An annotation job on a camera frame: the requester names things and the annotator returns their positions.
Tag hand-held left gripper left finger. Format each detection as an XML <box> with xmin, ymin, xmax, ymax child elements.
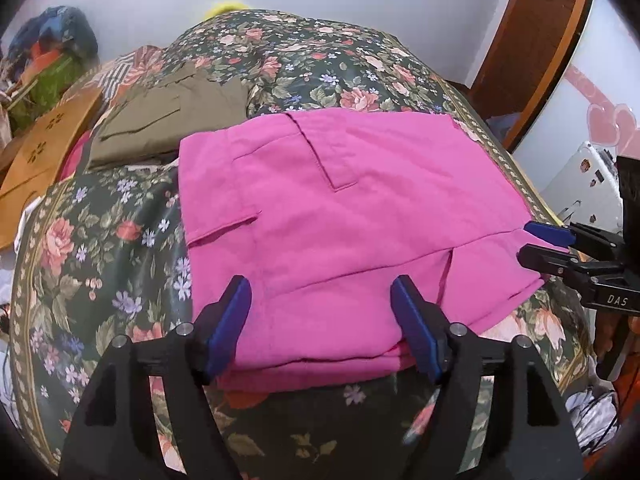
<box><xmin>59</xmin><ymin>275</ymin><xmax>252</xmax><ymax>480</ymax></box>

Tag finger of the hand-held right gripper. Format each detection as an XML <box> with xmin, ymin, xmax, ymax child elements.
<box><xmin>517</xmin><ymin>243</ymin><xmax>587</xmax><ymax>283</ymax></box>
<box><xmin>523</xmin><ymin>220</ymin><xmax>583</xmax><ymax>250</ymax></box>

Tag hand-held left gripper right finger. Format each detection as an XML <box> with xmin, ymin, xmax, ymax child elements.
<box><xmin>391</xmin><ymin>275</ymin><xmax>586</xmax><ymax>480</ymax></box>

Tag pink pants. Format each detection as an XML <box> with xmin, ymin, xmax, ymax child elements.
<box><xmin>178</xmin><ymin>110</ymin><xmax>572</xmax><ymax>394</ymax></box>

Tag olive green pants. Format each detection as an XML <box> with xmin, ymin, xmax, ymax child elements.
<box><xmin>87</xmin><ymin>62</ymin><xmax>250</xmax><ymax>170</ymax></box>

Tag white device with stickers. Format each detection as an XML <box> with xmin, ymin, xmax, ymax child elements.
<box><xmin>540</xmin><ymin>141</ymin><xmax>626</xmax><ymax>227</ymax></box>

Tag floral bedspread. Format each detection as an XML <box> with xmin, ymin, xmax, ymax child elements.
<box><xmin>10</xmin><ymin>9</ymin><xmax>597</xmax><ymax>480</ymax></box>

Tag pink heart decoration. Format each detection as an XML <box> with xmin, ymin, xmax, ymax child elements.
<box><xmin>565</xmin><ymin>64</ymin><xmax>640</xmax><ymax>157</ymax></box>

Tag white patterned cloth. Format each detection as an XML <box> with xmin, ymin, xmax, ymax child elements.
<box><xmin>564</xmin><ymin>385</ymin><xmax>622</xmax><ymax>457</ymax></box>

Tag striped cloth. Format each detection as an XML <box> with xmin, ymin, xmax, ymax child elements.
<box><xmin>75</xmin><ymin>45</ymin><xmax>167</xmax><ymax>107</ymax></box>

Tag yellow plush thing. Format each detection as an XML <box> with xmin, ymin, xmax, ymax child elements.
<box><xmin>203</xmin><ymin>2</ymin><xmax>250</xmax><ymax>22</ymax></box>

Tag pile of colourful clothes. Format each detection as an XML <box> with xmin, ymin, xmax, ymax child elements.
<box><xmin>0</xmin><ymin>5</ymin><xmax>101</xmax><ymax>133</ymax></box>

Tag wooden door frame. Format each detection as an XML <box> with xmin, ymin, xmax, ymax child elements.
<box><xmin>470</xmin><ymin>0</ymin><xmax>597</xmax><ymax>152</ymax></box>

